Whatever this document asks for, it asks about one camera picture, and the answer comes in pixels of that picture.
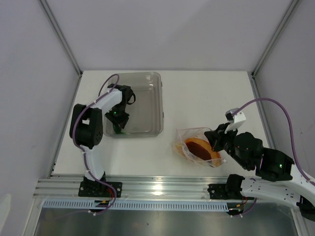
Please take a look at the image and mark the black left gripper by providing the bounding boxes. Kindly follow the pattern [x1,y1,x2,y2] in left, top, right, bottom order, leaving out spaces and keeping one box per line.
[105,102,129,132]

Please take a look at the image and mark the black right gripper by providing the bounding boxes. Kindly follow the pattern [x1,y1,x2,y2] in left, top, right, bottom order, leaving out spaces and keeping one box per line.
[203,122,250,170]

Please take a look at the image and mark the green onion stalks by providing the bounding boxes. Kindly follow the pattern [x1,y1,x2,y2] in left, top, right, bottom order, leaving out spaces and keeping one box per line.
[113,124,131,135]

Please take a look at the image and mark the red yellow mango slice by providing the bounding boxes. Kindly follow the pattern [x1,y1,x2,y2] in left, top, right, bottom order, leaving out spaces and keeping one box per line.
[185,138,222,168]

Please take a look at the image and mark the clear zip top bag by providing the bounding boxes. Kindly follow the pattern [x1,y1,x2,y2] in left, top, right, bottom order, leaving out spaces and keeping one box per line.
[172,127,226,168]

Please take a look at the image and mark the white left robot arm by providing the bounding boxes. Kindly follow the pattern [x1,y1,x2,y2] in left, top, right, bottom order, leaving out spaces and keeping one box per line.
[69,84,136,197]

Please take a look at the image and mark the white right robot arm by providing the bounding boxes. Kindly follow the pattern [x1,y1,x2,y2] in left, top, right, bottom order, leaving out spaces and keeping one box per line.
[204,123,315,221]

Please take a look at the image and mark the clear plastic food bin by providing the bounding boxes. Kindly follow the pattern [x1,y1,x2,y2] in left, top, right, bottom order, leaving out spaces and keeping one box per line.
[103,72,163,138]

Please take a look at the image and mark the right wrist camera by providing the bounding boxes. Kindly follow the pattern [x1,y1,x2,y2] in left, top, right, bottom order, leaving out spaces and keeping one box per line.
[225,108,246,133]

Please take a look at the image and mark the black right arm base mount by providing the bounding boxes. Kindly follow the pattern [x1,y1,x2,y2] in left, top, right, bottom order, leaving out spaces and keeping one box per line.
[207,174,245,200]

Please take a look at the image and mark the aluminium table edge rail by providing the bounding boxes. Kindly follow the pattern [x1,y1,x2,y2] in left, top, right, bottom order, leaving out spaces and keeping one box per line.
[33,176,227,201]

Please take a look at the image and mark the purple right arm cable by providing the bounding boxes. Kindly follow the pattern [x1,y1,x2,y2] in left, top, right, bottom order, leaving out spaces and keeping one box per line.
[232,98,315,187]

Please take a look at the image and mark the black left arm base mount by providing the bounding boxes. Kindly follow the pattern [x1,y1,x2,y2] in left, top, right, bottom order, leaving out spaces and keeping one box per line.
[78,179,123,198]

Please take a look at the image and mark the white slotted cable duct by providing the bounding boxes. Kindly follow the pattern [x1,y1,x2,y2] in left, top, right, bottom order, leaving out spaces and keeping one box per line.
[42,199,229,212]

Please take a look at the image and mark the left corner aluminium post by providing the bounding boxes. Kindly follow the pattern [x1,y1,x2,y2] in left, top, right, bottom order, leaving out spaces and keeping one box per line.
[36,0,83,77]

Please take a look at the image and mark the corner aluminium post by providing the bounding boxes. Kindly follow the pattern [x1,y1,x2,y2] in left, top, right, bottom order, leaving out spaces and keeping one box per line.
[251,0,302,79]
[36,0,83,77]

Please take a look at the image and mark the right corner aluminium post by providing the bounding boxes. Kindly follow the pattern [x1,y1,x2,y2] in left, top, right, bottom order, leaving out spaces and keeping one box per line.
[251,0,302,79]

